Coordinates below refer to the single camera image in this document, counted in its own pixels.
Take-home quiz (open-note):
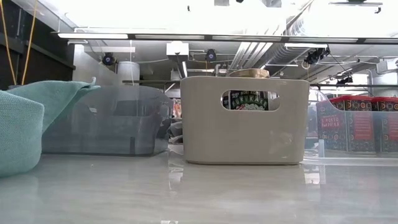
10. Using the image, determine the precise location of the light grey plastic bin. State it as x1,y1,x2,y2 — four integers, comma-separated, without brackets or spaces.
180,76,311,166

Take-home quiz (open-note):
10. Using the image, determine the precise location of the brown-lid furikake jar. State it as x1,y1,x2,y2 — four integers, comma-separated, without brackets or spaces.
222,68,279,111

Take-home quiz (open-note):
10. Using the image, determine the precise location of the dark grey plastic bin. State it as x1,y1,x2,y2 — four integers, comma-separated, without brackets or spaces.
42,85,174,156

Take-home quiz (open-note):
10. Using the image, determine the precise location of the teal cloth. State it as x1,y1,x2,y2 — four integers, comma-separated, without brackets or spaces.
0,80,101,179

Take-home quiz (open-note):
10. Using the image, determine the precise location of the red paprika spice tin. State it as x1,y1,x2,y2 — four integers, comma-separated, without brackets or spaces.
316,95,376,153
372,96,398,153

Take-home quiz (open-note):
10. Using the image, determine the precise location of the orange background object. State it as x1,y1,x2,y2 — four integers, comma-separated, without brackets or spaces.
172,98,183,119

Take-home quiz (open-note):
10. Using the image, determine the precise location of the grey cloth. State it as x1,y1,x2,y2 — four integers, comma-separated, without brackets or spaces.
169,121,184,144

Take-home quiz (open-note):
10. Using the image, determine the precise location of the white ceiling box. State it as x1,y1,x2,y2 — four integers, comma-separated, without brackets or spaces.
166,42,190,57

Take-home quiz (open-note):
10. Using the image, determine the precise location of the small black ceiling device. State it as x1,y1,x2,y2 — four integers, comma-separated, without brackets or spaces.
335,75,354,85

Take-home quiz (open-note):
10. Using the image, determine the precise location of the clear plastic bin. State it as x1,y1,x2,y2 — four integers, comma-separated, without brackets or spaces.
300,88,398,167

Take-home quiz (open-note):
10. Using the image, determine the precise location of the ceiling light fixture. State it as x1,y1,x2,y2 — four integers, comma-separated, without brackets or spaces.
329,0,384,15

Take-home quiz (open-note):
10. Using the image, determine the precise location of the black aluminium table frame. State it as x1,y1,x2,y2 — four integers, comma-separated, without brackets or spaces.
122,79,398,89

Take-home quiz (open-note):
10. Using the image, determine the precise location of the silver ventilation duct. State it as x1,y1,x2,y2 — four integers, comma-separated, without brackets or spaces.
229,42,312,71

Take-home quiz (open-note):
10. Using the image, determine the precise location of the overhead frame beam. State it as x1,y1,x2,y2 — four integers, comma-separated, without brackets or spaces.
51,30,398,44

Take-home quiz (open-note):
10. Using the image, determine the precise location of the black ceiling camera cluster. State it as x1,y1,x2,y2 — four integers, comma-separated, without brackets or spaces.
303,47,330,65

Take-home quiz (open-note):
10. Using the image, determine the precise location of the yellow cable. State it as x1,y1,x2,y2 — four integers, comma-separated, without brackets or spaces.
21,0,38,85
0,0,17,85

